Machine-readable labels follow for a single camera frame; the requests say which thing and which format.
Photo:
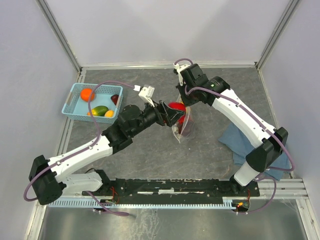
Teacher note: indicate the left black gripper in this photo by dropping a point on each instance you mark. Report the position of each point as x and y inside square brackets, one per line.
[165, 115]

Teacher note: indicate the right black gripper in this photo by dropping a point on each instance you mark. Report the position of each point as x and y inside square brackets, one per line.
[181, 88]

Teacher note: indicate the red bell pepper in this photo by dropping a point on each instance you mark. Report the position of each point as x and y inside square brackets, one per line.
[184, 119]

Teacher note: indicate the red apple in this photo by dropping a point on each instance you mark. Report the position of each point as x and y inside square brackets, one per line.
[177, 106]

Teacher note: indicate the clear zip top bag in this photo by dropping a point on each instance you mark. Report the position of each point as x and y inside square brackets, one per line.
[178, 137]

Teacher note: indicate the dark purple fruit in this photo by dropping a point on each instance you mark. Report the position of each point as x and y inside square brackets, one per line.
[186, 130]

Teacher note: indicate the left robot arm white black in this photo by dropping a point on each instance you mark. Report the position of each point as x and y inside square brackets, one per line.
[51, 177]

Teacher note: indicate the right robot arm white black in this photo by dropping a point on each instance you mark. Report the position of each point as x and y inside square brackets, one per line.
[268, 142]

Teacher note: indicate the small dark red fruit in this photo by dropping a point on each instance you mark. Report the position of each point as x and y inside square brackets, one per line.
[114, 98]

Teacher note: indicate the small yellow fruit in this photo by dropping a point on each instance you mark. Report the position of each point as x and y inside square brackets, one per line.
[109, 114]

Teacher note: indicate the blue cloth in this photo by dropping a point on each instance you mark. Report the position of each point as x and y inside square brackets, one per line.
[238, 143]

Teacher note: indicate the light blue plastic basket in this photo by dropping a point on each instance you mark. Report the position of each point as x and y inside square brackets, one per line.
[76, 109]

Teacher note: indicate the green yellow mango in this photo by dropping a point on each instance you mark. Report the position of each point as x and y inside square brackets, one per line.
[98, 111]

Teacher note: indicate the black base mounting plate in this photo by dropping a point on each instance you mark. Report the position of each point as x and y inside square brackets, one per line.
[169, 192]

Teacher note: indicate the orange fruit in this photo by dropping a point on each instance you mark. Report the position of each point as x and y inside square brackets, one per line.
[87, 94]

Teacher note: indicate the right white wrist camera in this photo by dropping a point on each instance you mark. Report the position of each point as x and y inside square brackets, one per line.
[177, 68]

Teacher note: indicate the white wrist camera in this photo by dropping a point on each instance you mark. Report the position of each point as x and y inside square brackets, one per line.
[177, 68]
[145, 93]

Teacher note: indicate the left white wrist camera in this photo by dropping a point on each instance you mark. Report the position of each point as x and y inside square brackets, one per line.
[145, 93]

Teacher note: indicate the light blue cable duct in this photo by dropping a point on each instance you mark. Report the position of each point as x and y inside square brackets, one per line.
[67, 202]

